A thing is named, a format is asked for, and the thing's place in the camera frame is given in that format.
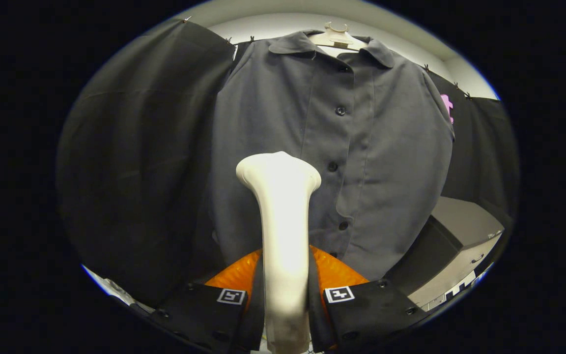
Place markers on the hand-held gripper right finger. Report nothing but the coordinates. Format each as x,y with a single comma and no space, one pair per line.
318,319

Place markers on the cream clothes hanger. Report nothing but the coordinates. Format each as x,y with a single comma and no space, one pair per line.
334,38

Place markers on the grey cabinet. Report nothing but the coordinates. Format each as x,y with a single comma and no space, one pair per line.
469,221

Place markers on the white garment steamer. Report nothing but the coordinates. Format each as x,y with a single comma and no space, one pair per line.
285,231

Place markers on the dark grey button shirt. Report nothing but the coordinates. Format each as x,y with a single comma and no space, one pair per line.
396,162

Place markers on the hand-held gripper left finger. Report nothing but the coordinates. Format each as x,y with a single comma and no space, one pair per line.
255,319

